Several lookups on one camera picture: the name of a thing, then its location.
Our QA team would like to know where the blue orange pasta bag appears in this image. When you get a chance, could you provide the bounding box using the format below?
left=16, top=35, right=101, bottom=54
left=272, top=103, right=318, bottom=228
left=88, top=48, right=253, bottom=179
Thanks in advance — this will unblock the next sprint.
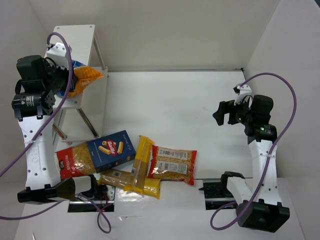
left=68, top=60, right=104, bottom=98

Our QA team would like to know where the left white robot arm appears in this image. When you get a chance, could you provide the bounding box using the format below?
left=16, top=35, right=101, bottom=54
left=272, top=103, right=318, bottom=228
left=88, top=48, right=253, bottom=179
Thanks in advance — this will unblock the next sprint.
left=11, top=55, right=78, bottom=204

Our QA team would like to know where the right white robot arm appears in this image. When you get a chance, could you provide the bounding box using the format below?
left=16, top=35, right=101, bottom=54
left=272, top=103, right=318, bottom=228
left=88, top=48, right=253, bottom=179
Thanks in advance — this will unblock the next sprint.
left=212, top=93, right=290, bottom=233

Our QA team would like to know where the white two-tier shelf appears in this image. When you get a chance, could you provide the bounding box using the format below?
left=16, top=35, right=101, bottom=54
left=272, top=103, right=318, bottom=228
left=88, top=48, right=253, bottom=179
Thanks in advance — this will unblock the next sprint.
left=53, top=24, right=108, bottom=144

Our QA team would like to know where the red pasta bag left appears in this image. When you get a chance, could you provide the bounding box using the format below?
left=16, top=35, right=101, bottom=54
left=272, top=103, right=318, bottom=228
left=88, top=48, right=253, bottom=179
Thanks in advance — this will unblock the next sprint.
left=56, top=142, right=96, bottom=179

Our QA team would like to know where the blue Barilla pasta box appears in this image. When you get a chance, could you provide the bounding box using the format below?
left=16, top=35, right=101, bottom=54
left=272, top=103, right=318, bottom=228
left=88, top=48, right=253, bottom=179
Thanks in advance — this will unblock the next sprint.
left=86, top=130, right=136, bottom=173

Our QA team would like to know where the red macaroni bag with labels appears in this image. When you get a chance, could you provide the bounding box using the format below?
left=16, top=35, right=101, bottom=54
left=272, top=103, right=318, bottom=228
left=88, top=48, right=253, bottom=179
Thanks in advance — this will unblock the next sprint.
left=147, top=145, right=197, bottom=186

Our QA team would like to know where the yellow spaghetti pack upright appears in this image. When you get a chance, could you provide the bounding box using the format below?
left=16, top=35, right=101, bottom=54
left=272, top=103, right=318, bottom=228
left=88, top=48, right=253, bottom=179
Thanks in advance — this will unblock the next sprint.
left=124, top=135, right=154, bottom=194

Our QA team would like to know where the yellow spaghetti pack lower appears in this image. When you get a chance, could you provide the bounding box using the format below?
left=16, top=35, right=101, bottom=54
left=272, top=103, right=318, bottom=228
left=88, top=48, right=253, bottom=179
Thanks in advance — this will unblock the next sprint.
left=97, top=169, right=161, bottom=199

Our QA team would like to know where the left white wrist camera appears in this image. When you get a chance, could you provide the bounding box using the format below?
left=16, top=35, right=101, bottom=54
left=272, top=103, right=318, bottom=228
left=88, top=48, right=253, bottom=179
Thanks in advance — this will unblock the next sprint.
left=46, top=42, right=72, bottom=70

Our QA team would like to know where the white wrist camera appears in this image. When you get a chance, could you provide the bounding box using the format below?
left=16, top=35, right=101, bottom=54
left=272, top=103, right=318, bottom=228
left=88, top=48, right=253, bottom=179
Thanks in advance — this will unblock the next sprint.
left=46, top=42, right=72, bottom=70
left=233, top=84, right=252, bottom=106

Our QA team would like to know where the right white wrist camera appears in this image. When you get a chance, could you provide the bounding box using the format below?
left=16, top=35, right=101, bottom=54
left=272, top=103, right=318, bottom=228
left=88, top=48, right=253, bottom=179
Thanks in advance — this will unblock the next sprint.
left=233, top=84, right=252, bottom=106

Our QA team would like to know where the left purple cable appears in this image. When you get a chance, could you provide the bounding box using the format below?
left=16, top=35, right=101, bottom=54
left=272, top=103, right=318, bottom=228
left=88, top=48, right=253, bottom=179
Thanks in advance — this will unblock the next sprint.
left=0, top=31, right=112, bottom=234

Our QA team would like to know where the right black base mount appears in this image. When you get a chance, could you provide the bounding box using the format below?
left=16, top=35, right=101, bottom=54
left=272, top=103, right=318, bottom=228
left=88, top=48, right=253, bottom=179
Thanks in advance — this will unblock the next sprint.
left=198, top=178, right=235, bottom=211

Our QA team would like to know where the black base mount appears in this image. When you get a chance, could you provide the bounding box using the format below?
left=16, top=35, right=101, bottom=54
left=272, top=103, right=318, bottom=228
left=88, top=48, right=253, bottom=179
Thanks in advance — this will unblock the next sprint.
left=198, top=178, right=235, bottom=211
left=67, top=185, right=116, bottom=213

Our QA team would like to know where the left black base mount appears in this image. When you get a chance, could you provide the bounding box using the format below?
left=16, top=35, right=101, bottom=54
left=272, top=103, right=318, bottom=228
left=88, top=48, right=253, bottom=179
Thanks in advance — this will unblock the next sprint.
left=67, top=185, right=116, bottom=213

